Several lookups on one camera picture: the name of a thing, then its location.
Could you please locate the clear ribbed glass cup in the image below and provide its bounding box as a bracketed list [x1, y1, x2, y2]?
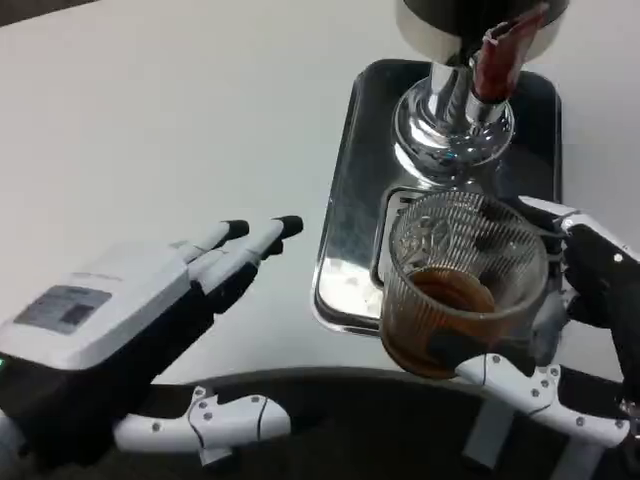
[378, 190, 549, 380]

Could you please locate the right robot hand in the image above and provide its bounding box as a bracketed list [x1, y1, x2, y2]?
[429, 195, 640, 451]

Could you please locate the red tap handle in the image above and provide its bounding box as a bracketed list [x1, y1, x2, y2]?
[472, 4, 551, 104]

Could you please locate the black and steel drink dispenser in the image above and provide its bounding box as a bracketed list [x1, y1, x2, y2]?
[392, 0, 571, 179]

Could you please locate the steel tray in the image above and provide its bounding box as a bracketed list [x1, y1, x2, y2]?
[310, 58, 564, 336]

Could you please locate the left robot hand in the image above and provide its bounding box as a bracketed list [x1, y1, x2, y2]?
[0, 215, 305, 469]

